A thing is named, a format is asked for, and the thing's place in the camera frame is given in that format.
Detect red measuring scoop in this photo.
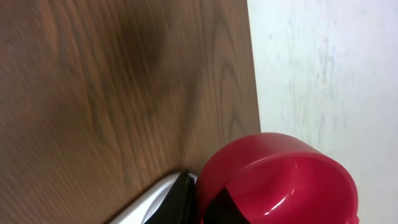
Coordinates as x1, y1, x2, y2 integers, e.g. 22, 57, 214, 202
195, 133, 359, 224

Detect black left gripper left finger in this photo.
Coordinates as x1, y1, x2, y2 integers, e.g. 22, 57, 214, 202
145, 170, 196, 224

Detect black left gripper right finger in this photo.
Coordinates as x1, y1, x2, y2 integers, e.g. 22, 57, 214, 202
203, 188, 249, 224

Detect white digital kitchen scale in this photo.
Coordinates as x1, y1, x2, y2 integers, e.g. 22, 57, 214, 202
110, 172, 197, 224

